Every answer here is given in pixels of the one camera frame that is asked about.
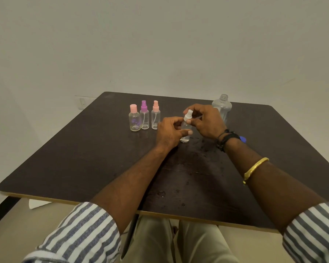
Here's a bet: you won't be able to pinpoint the clear spray bottle pink cap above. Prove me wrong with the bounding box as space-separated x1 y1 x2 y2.
151 100 161 130

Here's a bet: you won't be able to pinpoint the person's left forearm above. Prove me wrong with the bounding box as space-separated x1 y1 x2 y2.
90 144 180 235

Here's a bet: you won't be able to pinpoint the person's right forearm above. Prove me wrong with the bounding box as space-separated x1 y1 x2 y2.
216 135 327 235

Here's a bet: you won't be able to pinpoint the large clear open plastic bottle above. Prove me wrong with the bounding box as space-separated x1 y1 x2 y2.
211 94 232 124

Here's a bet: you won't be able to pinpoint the beige trousers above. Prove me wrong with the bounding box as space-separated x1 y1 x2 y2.
121 215 239 263

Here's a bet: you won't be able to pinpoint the black wrist bands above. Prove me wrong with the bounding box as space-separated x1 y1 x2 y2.
215 129 241 153

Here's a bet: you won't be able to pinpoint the clear spray bottle white cap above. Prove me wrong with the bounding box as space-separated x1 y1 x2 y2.
180 109 194 143

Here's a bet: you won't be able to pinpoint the person's left hand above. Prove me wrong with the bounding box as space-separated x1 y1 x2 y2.
155 116 194 151

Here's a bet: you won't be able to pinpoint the gold bangle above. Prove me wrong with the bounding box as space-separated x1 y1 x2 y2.
242 157 270 185

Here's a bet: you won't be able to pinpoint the striped left shirt sleeve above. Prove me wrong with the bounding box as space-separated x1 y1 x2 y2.
22 202 122 263

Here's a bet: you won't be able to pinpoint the striped shirt sleeve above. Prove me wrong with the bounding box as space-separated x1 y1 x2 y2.
282 202 329 263
22 202 122 263

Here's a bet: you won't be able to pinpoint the striped right shirt sleeve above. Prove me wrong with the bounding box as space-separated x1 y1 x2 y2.
282 202 329 263

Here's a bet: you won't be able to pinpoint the person's right hand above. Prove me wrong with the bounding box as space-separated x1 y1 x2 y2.
183 104 228 140

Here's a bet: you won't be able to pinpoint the white paper sheet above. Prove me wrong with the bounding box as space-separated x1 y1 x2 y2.
29 199 53 210

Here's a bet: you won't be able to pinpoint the round clear bottle pink cap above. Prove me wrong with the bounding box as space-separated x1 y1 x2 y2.
128 104 141 132

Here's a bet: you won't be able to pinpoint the clear spray bottle purple cap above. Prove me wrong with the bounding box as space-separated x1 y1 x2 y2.
140 100 150 130

